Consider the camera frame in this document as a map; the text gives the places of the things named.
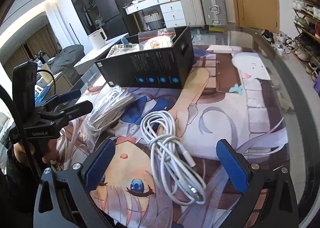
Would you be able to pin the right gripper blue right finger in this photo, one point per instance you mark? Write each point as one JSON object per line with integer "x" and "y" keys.
{"x": 236, "y": 166}

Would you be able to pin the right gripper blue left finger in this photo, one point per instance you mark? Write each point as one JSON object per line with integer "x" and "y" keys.
{"x": 96, "y": 164}

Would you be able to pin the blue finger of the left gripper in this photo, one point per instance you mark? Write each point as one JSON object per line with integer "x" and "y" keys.
{"x": 76, "y": 111}
{"x": 69, "y": 96}

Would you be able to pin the bagged white shoelaces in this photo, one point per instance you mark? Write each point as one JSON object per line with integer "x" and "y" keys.
{"x": 107, "y": 109}

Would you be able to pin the white low cabinet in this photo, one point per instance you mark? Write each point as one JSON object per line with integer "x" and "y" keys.
{"x": 89, "y": 59}

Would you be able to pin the dark grey bean bag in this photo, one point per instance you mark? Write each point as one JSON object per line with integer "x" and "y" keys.
{"x": 64, "y": 62}

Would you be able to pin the anime printed desk mat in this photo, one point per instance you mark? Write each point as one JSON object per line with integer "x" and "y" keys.
{"x": 229, "y": 95}

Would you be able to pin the white electric kettle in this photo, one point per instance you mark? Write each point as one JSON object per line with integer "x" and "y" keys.
{"x": 98, "y": 39}

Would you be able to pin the white medicine packet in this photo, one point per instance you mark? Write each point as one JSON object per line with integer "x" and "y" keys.
{"x": 122, "y": 49}

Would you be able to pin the white blue plush toy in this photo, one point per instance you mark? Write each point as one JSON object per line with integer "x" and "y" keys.
{"x": 124, "y": 41}

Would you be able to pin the black cardboard box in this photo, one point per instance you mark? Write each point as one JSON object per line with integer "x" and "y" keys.
{"x": 154, "y": 68}

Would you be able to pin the black refrigerator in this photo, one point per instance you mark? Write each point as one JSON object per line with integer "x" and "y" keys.
{"x": 116, "y": 20}

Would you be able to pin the black glass display cabinet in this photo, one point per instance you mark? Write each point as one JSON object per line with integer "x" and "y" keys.
{"x": 89, "y": 15}

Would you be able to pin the woven laundry basket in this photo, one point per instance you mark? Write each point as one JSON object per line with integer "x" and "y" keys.
{"x": 154, "y": 20}

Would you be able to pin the white drawer desk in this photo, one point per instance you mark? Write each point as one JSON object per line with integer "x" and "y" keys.
{"x": 171, "y": 10}

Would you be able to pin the white suitcase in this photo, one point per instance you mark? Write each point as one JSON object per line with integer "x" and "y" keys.
{"x": 193, "y": 13}

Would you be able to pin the silver suitcase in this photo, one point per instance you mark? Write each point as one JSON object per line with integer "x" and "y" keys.
{"x": 215, "y": 12}

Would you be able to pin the wooden shoe rack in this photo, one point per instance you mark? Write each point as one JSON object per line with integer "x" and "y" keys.
{"x": 306, "y": 23}

